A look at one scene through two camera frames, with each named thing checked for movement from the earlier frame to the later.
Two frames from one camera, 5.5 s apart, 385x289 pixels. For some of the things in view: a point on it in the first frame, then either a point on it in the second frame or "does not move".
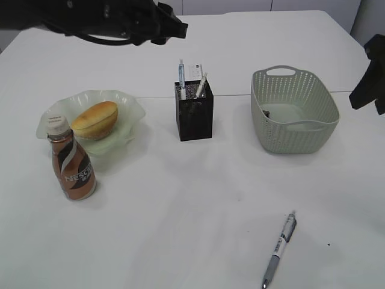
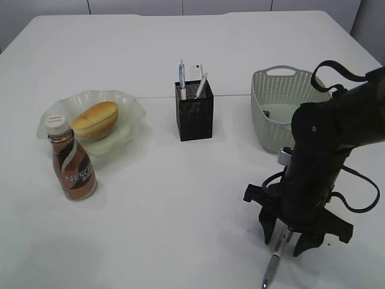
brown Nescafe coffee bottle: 74,167 does not move
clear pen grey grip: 283,239 does not move
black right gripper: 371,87 → 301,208
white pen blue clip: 181,80 does not move
